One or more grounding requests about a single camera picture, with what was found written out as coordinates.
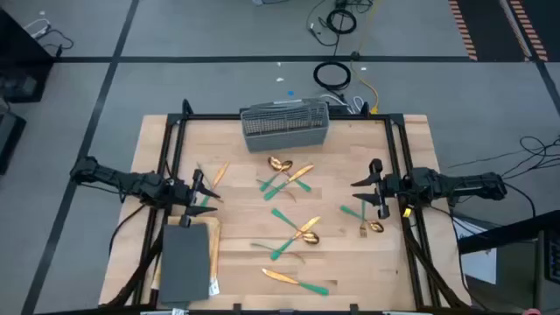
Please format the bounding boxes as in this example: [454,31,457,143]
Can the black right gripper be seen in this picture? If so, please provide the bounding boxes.
[350,157,409,221]

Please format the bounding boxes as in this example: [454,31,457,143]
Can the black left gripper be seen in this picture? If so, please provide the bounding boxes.
[168,169,222,228]

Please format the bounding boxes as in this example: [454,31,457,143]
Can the gold spoon green handle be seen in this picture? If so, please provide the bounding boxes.
[339,205,386,234]
[267,156,313,193]

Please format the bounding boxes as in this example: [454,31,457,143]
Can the folded tan cloth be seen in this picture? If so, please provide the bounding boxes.
[150,215,222,291]

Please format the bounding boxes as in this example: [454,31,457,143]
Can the dark grey rectangular pad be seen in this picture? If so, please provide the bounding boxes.
[157,221,212,306]

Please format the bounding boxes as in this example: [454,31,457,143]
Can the grey plastic cutlery basket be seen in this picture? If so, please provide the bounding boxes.
[240,97,331,153]

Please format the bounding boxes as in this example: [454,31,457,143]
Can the black desk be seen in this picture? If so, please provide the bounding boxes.
[456,208,560,256]

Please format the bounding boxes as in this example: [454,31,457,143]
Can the orange striped floor strip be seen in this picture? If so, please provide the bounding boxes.
[447,0,479,62]
[508,0,550,63]

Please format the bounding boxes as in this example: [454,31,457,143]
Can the grey cabinet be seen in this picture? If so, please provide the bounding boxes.
[532,227,560,315]

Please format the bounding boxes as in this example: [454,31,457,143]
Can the black box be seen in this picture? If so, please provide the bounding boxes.
[0,109,27,176]

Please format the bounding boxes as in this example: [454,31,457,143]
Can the black cabinet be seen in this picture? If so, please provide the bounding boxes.
[0,7,56,105]

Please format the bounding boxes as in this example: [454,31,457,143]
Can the yellow cable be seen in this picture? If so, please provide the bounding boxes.
[349,0,382,116]

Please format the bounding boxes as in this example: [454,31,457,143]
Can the white cables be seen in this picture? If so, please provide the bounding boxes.
[321,93,365,116]

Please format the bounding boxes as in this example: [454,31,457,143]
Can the black braided cable bundle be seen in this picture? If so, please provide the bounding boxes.
[400,216,472,311]
[103,234,164,308]

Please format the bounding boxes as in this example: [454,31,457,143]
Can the black left arm base cable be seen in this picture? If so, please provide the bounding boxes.
[108,203,150,259]

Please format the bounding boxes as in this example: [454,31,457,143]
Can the coiled black cable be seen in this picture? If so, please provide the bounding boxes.
[325,7,358,36]
[312,60,353,92]

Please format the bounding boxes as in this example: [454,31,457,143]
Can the loose black floor cables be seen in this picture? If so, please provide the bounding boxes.
[445,134,560,220]

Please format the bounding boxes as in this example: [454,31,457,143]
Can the black floor cable with plug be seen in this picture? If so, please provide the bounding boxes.
[33,26,75,59]

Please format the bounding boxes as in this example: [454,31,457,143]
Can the white floor cable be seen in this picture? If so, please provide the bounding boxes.
[22,17,53,39]

